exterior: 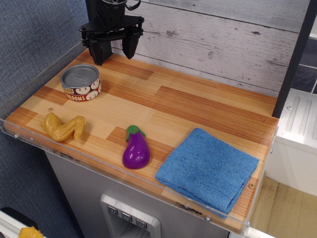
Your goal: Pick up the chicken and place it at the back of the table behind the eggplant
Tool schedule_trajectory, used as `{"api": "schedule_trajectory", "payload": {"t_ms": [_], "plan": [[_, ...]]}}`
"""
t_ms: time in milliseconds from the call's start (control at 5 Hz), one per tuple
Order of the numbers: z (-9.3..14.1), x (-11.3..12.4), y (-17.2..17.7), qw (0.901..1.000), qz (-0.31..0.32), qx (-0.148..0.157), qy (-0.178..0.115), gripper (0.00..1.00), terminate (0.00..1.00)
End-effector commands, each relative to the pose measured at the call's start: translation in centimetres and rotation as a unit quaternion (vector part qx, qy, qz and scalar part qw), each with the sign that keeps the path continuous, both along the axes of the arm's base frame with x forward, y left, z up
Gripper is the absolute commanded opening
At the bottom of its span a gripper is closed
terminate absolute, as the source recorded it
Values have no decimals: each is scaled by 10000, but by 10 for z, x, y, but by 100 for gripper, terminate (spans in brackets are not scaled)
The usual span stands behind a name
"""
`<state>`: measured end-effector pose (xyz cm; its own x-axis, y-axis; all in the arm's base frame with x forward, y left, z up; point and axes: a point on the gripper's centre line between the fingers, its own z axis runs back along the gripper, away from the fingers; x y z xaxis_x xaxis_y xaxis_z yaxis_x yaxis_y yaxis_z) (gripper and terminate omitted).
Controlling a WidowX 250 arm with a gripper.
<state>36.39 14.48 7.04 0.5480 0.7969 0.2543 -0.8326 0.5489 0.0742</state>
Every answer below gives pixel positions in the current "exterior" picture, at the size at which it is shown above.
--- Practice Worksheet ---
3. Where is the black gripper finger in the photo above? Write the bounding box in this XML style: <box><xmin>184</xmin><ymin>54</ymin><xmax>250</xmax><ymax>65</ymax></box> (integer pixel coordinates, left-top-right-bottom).
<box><xmin>122</xmin><ymin>31</ymin><xmax>140</xmax><ymax>59</ymax></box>
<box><xmin>89</xmin><ymin>41</ymin><xmax>112</xmax><ymax>65</ymax></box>

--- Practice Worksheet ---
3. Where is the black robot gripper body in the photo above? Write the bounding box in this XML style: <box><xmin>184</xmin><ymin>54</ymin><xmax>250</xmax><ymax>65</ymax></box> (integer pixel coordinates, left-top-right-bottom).
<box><xmin>79</xmin><ymin>0</ymin><xmax>144</xmax><ymax>47</ymax></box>

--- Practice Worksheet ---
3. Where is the yellow toy chicken wing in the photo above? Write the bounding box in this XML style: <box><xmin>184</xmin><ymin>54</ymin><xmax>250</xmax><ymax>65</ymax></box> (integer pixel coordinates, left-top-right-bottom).
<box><xmin>41</xmin><ymin>113</ymin><xmax>87</xmax><ymax>142</ymax></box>

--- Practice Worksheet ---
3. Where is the purple toy eggplant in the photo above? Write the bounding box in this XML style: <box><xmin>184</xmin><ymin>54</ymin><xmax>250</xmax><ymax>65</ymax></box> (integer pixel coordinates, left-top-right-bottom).
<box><xmin>122</xmin><ymin>125</ymin><xmax>150</xmax><ymax>169</ymax></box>

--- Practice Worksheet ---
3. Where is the toy mushroom can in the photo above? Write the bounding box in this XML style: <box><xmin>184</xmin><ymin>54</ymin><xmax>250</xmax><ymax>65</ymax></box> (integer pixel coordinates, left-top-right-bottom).
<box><xmin>60</xmin><ymin>64</ymin><xmax>102</xmax><ymax>102</ymax></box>

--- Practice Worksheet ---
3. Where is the blue folded microfiber cloth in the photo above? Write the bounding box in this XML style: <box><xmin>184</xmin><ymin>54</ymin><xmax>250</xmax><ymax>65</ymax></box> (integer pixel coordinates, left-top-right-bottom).
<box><xmin>155</xmin><ymin>128</ymin><xmax>259</xmax><ymax>219</ymax></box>

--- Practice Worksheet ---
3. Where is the silver toy fridge cabinet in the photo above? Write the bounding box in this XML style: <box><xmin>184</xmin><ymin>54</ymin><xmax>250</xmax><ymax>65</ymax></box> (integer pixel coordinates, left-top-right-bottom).
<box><xmin>46</xmin><ymin>152</ymin><xmax>229</xmax><ymax>238</ymax></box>

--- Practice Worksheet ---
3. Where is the water dispenser panel with buttons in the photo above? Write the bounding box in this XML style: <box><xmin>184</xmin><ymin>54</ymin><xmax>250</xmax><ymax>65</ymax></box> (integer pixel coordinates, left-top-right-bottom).
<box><xmin>100</xmin><ymin>194</ymin><xmax>161</xmax><ymax>238</ymax></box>

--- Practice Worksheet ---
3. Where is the yellow object at corner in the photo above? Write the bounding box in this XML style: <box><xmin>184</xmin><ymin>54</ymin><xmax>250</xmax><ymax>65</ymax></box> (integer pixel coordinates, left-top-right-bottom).
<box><xmin>18</xmin><ymin>227</ymin><xmax>44</xmax><ymax>238</ymax></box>

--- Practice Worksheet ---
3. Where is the white toy sink unit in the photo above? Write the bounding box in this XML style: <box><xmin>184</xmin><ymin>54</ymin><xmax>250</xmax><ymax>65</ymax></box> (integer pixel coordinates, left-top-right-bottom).
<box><xmin>264</xmin><ymin>89</ymin><xmax>317</xmax><ymax>195</ymax></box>

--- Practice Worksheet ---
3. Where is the black cable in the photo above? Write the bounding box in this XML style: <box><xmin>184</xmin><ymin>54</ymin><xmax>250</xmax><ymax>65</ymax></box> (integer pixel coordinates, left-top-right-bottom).
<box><xmin>123</xmin><ymin>0</ymin><xmax>142</xmax><ymax>11</ymax></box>

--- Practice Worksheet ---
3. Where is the black vertical post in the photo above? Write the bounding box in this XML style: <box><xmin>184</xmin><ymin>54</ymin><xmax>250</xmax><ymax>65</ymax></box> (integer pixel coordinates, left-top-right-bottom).
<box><xmin>272</xmin><ymin>0</ymin><xmax>317</xmax><ymax>119</ymax></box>

